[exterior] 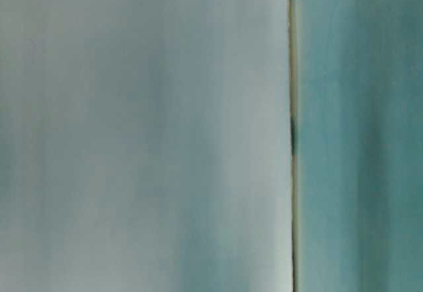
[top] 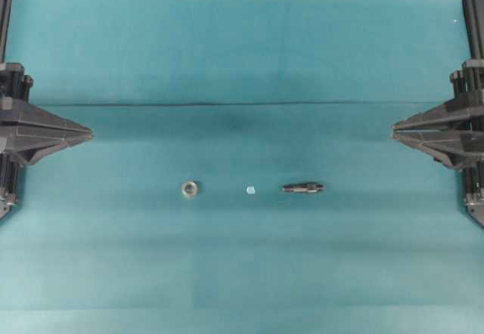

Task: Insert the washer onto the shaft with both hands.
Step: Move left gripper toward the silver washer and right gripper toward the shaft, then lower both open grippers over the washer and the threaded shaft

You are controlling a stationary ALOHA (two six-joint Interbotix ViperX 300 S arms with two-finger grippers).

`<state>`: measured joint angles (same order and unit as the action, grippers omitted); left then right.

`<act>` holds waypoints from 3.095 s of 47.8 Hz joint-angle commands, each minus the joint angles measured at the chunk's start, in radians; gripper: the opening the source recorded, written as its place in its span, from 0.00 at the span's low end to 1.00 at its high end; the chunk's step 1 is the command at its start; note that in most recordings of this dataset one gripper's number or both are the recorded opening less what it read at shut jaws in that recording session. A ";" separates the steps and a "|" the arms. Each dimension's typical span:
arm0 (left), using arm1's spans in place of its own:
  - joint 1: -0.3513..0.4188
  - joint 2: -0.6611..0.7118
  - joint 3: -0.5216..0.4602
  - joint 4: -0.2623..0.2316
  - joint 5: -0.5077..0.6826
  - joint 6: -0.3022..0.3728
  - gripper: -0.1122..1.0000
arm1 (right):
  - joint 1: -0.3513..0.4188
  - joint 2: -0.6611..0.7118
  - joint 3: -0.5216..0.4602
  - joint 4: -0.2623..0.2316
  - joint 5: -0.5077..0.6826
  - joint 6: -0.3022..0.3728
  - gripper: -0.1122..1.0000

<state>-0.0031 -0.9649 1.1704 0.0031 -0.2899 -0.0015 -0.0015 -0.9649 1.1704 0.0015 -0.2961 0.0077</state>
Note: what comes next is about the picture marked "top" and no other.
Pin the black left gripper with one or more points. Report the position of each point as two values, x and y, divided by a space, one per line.
22 149

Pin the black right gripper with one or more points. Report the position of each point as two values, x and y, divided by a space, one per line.
452 133

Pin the silver metal washer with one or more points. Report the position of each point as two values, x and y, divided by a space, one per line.
190 189

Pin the dark threaded metal shaft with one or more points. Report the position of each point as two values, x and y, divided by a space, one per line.
307 187

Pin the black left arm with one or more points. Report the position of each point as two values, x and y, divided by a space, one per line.
28 133

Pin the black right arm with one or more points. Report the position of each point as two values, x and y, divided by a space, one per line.
473 17

